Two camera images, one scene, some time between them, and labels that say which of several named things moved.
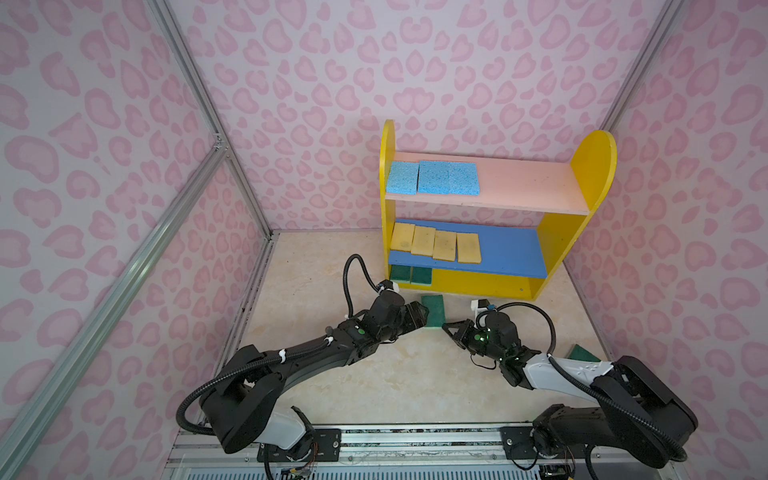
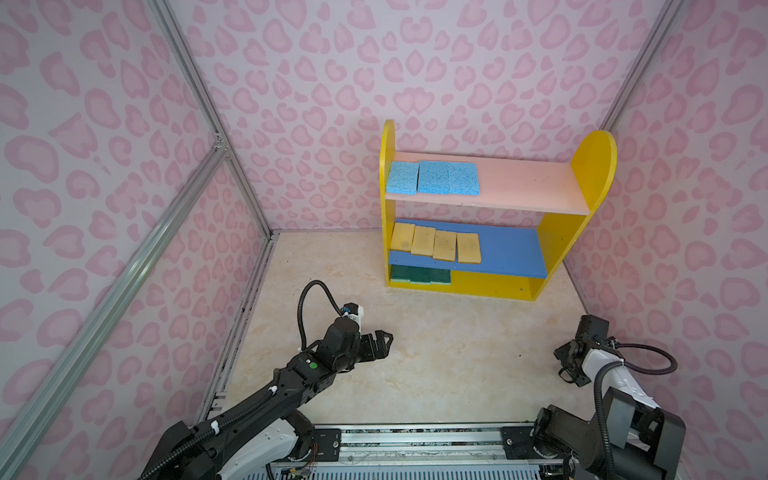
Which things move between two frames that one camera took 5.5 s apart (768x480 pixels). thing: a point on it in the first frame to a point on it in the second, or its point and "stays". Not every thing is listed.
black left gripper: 413,323 to 383,348
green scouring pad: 422,276 stays
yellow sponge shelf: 402,236 stays
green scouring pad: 435,305 to 440,276
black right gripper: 464,330 to 562,352
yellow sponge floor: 444,246 stays
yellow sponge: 423,241 stays
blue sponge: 402,178 stays
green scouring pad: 400,273 stays
